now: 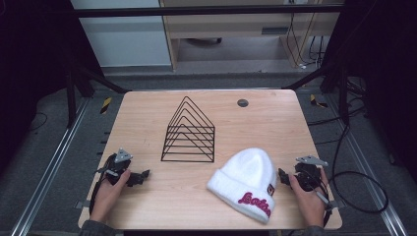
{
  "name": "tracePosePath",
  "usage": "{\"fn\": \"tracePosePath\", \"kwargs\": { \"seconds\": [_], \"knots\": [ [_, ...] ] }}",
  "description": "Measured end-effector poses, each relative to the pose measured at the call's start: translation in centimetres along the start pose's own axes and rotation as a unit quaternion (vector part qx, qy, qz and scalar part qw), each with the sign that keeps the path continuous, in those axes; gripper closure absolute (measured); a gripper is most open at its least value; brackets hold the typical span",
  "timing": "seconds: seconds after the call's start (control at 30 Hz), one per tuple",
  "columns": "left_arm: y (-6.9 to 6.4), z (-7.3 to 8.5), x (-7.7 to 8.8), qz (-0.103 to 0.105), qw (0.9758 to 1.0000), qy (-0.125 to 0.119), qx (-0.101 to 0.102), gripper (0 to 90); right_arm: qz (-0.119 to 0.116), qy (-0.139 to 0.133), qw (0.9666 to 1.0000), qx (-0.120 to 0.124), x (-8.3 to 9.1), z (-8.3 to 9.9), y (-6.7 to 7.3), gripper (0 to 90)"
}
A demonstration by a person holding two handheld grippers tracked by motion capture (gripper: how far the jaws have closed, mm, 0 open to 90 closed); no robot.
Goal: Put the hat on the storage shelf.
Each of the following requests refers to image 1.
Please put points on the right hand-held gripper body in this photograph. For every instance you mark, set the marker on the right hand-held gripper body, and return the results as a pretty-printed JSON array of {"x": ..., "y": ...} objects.
[{"x": 308, "y": 173}]

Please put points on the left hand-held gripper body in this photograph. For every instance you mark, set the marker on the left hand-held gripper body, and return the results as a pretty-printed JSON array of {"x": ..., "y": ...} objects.
[{"x": 115, "y": 165}]

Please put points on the white knit beanie hat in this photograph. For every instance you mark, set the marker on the white knit beanie hat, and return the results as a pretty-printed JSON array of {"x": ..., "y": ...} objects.
[{"x": 244, "y": 183}]

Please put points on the person's right hand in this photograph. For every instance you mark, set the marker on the person's right hand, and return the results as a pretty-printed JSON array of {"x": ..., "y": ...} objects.
[{"x": 308, "y": 205}]

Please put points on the person's left hand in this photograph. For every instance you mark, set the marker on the person's left hand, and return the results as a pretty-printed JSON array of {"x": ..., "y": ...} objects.
[{"x": 108, "y": 196}]

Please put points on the person's right sleeve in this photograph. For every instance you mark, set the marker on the person's right sleeve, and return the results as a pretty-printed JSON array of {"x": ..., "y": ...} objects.
[{"x": 316, "y": 231}]

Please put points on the person's sleeve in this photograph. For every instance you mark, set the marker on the person's sleeve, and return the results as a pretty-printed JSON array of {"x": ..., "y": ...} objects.
[
  {"x": 98, "y": 228},
  {"x": 316, "y": 231}
]

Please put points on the person's left sleeve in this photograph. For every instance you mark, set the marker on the person's left sleeve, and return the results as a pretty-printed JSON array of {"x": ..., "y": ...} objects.
[{"x": 98, "y": 228}]

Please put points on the yellow black floor tape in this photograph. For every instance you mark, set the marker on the yellow black floor tape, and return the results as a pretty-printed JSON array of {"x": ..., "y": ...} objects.
[
  {"x": 105, "y": 105},
  {"x": 317, "y": 101}
]

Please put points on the black metal stand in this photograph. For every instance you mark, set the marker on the black metal stand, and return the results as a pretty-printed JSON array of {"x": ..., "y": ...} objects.
[
  {"x": 71, "y": 98},
  {"x": 342, "y": 95}
]

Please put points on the white cabinet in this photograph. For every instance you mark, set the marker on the white cabinet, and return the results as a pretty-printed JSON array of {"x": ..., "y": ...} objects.
[{"x": 124, "y": 42}]

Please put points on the dark curtain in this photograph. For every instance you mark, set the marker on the dark curtain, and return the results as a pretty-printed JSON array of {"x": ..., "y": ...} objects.
[
  {"x": 387, "y": 65},
  {"x": 29, "y": 65}
]

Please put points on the light wooden desk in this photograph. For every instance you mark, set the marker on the light wooden desk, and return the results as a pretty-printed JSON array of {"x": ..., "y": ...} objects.
[{"x": 229, "y": 26}]

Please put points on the grey table edge bracket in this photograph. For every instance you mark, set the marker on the grey table edge bracket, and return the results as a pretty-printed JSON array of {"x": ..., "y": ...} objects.
[
  {"x": 337, "y": 204},
  {"x": 82, "y": 205}
]

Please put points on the aluminium floor rail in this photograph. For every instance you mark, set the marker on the aluminium floor rail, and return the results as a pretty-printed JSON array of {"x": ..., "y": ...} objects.
[
  {"x": 370, "y": 177},
  {"x": 49, "y": 167}
]

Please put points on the black horizontal frame bar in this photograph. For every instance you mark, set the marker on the black horizontal frame bar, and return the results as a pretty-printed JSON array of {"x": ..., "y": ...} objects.
[{"x": 196, "y": 11}]

